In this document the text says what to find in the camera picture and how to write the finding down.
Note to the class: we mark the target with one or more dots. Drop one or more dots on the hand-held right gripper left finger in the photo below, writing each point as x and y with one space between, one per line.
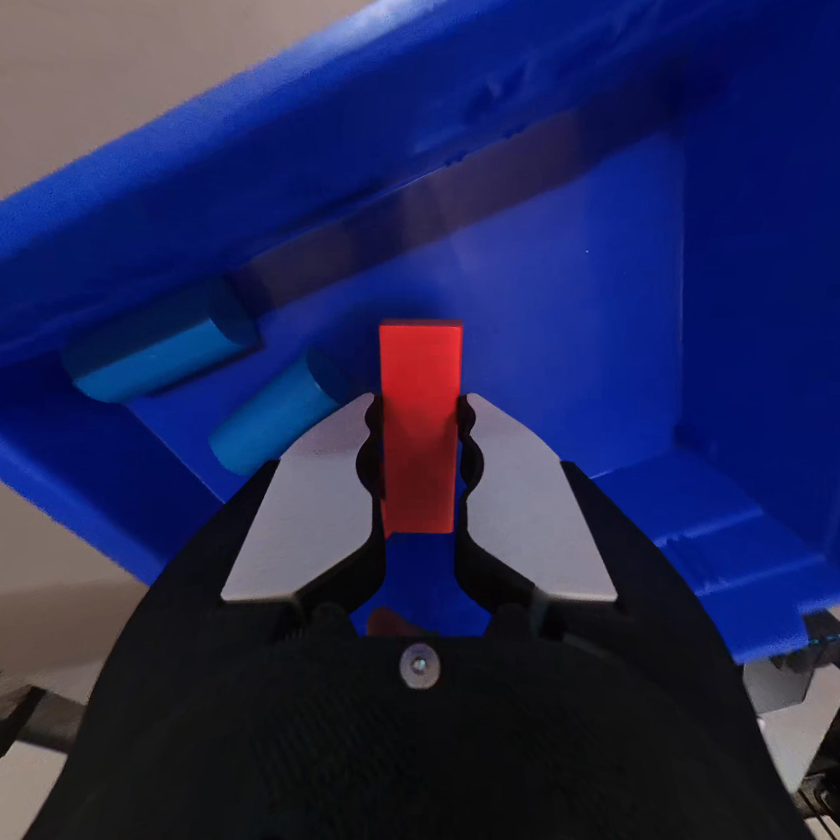
295 525

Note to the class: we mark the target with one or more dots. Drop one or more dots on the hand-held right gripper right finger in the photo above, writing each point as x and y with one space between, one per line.
531 525

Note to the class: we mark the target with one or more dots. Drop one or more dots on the red rectangular wooden block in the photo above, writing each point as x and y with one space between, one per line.
420 407

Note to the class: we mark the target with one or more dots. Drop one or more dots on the blue plastic storage bin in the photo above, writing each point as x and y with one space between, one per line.
590 328

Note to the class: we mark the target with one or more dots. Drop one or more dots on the light blue wooden cylinder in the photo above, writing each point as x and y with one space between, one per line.
151 354
269 420

